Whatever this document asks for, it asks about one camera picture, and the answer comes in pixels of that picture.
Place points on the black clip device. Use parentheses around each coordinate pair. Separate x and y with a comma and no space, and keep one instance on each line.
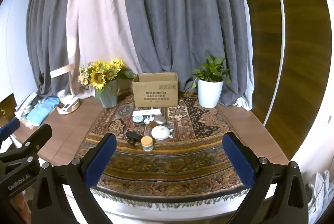
(133,138)

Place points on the white long packaged item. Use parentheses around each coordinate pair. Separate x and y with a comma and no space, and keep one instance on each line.
(147,112)

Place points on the white round whale gadget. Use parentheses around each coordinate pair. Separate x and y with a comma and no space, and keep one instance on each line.
(161,133)

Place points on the silver oval stone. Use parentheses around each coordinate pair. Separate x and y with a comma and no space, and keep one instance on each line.
(159,120)

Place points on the pink beige curtain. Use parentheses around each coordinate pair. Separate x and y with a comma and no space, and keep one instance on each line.
(98,30)

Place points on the green pothos plant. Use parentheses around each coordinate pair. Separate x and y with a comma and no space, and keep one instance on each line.
(212,70)

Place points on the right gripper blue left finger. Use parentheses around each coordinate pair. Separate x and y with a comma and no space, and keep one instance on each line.
(50,204)

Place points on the white ribbed plant pot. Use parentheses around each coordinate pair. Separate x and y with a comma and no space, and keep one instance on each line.
(209,93)

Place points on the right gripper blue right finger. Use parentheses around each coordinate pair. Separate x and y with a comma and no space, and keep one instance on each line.
(289,204)

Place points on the brown cardboard box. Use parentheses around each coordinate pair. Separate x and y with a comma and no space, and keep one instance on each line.
(156,90)

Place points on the jar with wooden lid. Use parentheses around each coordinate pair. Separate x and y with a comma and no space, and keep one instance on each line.
(147,143)

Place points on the sunflower bouquet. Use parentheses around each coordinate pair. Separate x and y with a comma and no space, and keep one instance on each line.
(100,73)

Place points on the grey green flower pot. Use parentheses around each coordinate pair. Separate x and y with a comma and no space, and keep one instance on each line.
(108,96)

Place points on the patterned persian rug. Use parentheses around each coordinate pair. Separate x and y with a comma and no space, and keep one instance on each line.
(190,166)

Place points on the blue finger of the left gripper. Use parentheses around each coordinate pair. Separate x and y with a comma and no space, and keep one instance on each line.
(7,130)
(34,143)

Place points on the light blue cloth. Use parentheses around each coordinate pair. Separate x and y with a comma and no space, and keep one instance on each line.
(40,111)

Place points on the grey curtain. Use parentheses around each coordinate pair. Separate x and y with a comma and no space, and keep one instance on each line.
(169,36)

